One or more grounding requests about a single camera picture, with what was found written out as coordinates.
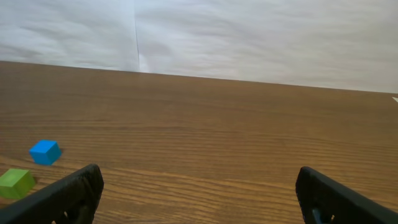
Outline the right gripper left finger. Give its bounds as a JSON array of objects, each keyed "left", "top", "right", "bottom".
[{"left": 0, "top": 164, "right": 105, "bottom": 224}]

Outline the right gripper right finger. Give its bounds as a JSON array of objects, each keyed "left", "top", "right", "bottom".
[{"left": 295, "top": 166, "right": 398, "bottom": 224}]

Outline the blue cube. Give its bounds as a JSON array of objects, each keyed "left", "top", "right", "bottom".
[{"left": 29, "top": 139, "right": 62, "bottom": 166}]

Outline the green cube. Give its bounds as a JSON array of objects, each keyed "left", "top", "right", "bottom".
[{"left": 0, "top": 168, "right": 37, "bottom": 200}]

